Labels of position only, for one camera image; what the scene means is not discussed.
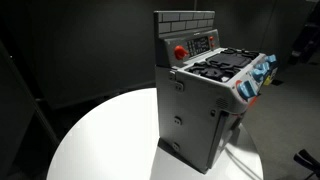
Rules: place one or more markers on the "small red round button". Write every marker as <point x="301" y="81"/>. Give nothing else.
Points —
<point x="211" y="38"/>
<point x="212" y="45"/>

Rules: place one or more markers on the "grey toy kitchen stove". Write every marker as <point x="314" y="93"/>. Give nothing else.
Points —
<point x="190" y="110"/>

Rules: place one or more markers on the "red round timer knob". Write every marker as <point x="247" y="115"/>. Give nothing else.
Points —
<point x="180" y="52"/>

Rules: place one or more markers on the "black keypad display panel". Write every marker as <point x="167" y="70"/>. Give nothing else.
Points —
<point x="197" y="45"/>

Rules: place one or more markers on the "black burner grate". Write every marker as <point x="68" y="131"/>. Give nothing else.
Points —
<point x="220" y="63"/>

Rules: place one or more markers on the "blue stove knob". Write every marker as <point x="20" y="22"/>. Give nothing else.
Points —
<point x="246" y="90"/>
<point x="264" y="66"/>
<point x="258" y="74"/>
<point x="271" y="58"/>

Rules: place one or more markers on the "dark background equipment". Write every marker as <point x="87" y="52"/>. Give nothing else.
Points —
<point x="306" y="36"/>

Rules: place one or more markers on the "purple and black spring clamp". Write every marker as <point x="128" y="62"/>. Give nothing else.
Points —
<point x="308" y="161"/>

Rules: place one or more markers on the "white round pedestal table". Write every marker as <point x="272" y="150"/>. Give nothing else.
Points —
<point x="113" y="140"/>

